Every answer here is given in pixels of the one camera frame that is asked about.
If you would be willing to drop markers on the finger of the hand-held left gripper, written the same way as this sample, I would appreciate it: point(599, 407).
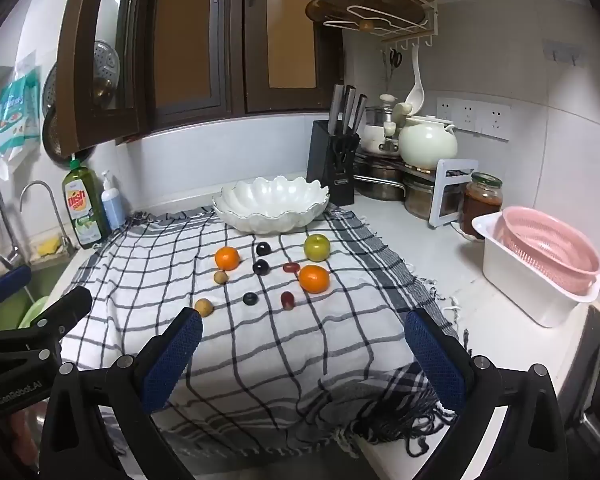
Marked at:
point(65, 310)
point(10, 280)

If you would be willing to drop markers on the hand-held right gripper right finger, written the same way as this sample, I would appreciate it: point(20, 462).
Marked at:
point(435, 365)

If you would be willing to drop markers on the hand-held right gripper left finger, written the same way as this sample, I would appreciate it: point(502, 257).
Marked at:
point(172, 360)

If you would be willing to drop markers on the brown longan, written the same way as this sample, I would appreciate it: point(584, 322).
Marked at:
point(204, 307)
point(221, 277)

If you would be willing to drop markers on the small dark grape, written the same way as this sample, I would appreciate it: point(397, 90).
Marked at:
point(250, 299)

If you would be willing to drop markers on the orange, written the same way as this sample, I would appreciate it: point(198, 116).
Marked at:
point(227, 258)
point(314, 278)

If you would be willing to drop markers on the red grape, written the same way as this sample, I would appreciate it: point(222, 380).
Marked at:
point(291, 267)
point(287, 300)

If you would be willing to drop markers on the white scalloped bowl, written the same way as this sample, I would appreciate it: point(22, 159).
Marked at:
point(270, 205)

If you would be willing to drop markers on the person's left hand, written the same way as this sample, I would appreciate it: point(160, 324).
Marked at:
point(22, 432)

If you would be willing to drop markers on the green bowl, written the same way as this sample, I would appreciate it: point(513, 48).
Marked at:
point(32, 312)

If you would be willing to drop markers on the kitchen sink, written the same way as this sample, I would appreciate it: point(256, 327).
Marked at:
point(5, 312)

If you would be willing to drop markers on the yellow sponge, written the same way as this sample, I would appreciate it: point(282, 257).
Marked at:
point(50, 246)

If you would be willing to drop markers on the steel kitchen faucet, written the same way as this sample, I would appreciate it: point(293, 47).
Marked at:
point(2, 220)

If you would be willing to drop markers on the thin gooseneck faucet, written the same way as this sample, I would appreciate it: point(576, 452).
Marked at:
point(55, 205)

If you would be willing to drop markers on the green dish soap bottle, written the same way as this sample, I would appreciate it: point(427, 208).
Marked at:
point(84, 205)

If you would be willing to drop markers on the black white checkered cloth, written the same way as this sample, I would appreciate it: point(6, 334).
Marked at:
point(280, 340)

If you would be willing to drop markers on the blue pump soap bottle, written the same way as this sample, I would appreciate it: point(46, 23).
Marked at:
point(114, 207)

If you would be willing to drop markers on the dark plum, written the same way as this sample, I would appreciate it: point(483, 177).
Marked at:
point(263, 248)
point(261, 266)

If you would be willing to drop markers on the steel pot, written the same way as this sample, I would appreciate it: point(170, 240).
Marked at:
point(380, 182)
point(420, 200)

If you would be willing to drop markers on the glass jar of sauce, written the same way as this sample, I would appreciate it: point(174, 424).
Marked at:
point(480, 205)

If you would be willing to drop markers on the green apple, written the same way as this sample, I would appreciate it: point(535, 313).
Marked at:
point(316, 247)

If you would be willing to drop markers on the teal printed plastic bag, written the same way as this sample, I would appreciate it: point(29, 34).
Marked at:
point(15, 110)

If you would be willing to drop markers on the white pot rack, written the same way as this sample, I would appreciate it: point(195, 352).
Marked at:
point(442, 195)

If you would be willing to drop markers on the open brown window sash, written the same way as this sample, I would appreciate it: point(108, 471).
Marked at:
point(75, 85)

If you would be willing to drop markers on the white ceramic pot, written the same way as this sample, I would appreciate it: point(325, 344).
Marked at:
point(427, 142)

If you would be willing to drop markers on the black knife block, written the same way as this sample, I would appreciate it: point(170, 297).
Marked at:
point(325, 170)

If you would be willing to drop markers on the perforated steel steamer plate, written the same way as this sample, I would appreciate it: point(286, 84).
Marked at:
point(105, 67)

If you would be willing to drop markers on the black kitchen scissors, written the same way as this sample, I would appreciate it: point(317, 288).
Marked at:
point(344, 150)

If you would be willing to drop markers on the white plastic ladle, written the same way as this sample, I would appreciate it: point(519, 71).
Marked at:
point(414, 92)

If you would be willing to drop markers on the hanging black scissors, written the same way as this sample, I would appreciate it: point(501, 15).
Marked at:
point(395, 57)

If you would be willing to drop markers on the round brown cutting board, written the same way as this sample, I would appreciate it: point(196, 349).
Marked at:
point(340, 7)

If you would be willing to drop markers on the white wall outlet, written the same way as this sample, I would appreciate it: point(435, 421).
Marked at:
point(468, 115)
point(447, 110)
point(495, 121)

